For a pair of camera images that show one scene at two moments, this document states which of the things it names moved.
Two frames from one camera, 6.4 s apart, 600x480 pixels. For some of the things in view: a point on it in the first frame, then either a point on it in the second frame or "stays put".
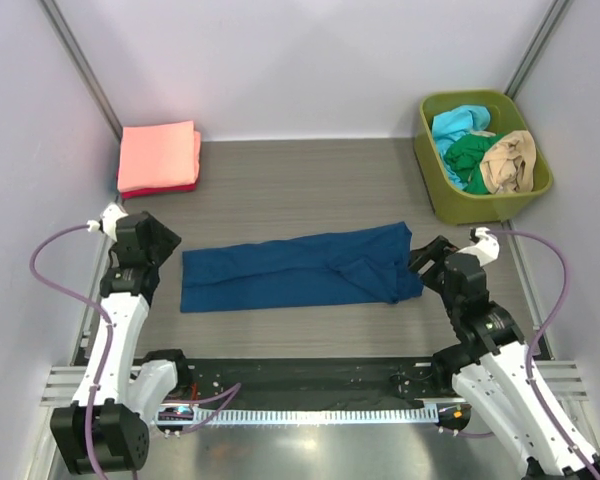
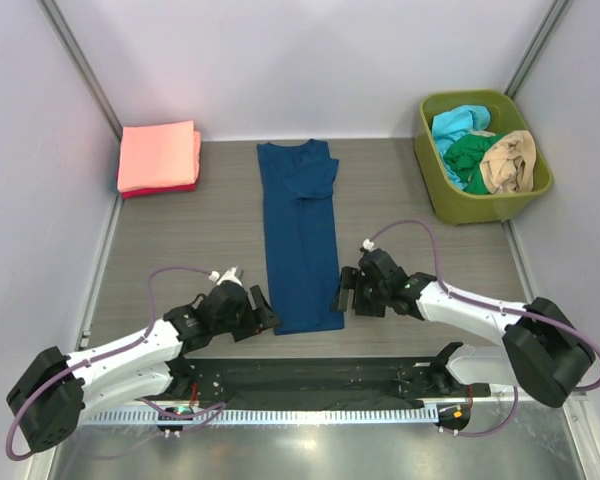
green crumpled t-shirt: (464, 154) stays put
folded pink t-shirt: (159, 155) stays put
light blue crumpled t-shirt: (451, 124) stays put
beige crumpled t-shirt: (508, 165) stays put
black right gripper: (433, 250) → (351, 279)
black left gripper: (168, 241) → (260, 318)
